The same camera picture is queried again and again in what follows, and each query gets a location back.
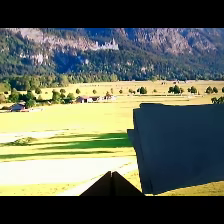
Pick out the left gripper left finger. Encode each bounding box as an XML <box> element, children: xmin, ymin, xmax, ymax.
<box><xmin>79</xmin><ymin>170</ymin><xmax>113</xmax><ymax>197</ymax></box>

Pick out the dark blue garment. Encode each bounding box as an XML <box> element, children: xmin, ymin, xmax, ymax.
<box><xmin>127</xmin><ymin>102</ymin><xmax>224</xmax><ymax>196</ymax></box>

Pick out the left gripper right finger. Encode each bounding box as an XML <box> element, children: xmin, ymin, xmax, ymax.
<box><xmin>111</xmin><ymin>170</ymin><xmax>145</xmax><ymax>197</ymax></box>

